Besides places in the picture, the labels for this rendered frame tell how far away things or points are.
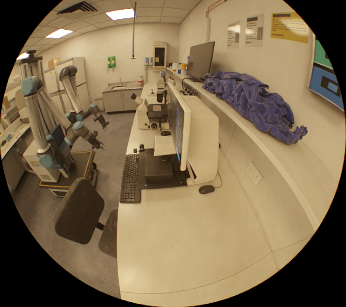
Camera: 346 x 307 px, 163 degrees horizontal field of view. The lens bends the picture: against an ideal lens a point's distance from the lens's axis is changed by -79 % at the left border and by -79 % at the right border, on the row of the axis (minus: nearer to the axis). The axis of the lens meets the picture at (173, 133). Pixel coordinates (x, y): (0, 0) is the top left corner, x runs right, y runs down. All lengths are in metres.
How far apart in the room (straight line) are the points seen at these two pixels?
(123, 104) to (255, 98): 3.34
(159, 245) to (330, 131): 1.01
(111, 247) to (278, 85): 1.58
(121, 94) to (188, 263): 3.49
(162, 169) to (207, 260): 0.60
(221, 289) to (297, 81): 1.15
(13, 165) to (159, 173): 3.08
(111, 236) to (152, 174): 0.64
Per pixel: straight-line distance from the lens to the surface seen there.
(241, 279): 0.86
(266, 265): 0.96
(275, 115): 0.62
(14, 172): 3.30
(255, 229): 0.91
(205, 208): 0.80
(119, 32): 4.10
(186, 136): 0.39
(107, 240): 1.09
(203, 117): 0.50
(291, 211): 0.76
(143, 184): 0.74
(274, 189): 0.79
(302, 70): 0.82
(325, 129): 0.75
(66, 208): 0.73
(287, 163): 0.47
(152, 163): 0.75
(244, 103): 0.62
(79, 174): 1.76
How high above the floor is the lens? 1.47
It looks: 34 degrees down
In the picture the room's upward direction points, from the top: 4 degrees clockwise
